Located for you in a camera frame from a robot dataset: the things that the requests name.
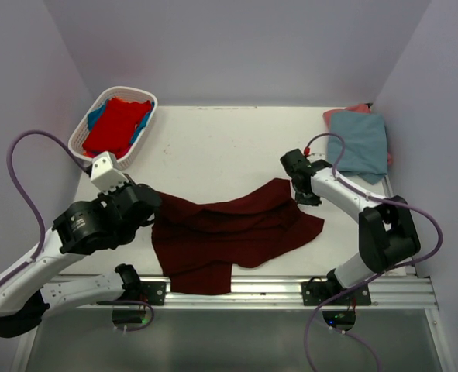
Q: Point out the folded grey-blue t shirt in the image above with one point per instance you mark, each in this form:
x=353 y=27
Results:
x=359 y=143

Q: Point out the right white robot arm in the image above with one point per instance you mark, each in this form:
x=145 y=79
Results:
x=386 y=231

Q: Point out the white plastic laundry basket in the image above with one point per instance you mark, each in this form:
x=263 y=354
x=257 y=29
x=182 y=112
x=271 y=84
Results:
x=119 y=122

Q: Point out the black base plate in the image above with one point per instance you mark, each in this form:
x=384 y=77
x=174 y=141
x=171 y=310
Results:
x=146 y=292
x=315 y=292

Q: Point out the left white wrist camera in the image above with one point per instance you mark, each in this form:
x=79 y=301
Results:
x=105 y=176

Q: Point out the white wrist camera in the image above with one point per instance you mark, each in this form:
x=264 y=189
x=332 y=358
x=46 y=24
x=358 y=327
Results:
x=105 y=176
x=313 y=157

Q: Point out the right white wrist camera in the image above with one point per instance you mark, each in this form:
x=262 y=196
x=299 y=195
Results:
x=313 y=157

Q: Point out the blue t shirt in basket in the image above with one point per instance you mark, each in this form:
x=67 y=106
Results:
x=95 y=116

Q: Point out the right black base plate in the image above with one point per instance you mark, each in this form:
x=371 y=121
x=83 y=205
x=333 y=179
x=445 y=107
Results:
x=315 y=292

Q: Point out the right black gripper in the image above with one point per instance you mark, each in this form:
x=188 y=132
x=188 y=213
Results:
x=310 y=201

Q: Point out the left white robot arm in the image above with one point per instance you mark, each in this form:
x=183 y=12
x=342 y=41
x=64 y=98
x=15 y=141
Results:
x=28 y=294

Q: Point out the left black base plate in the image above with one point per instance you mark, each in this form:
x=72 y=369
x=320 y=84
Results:
x=146 y=292

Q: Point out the bright red t shirt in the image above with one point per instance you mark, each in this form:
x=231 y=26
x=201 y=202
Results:
x=114 y=128

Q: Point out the dark maroon t shirt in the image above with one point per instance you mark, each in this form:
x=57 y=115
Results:
x=197 y=245

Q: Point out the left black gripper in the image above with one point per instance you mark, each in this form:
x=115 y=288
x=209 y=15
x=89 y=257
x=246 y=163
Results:
x=106 y=198

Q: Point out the aluminium mounting rail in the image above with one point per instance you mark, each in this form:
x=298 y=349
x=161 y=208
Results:
x=271 y=292

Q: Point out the folded pink t shirt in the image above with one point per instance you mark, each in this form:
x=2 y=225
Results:
x=361 y=108

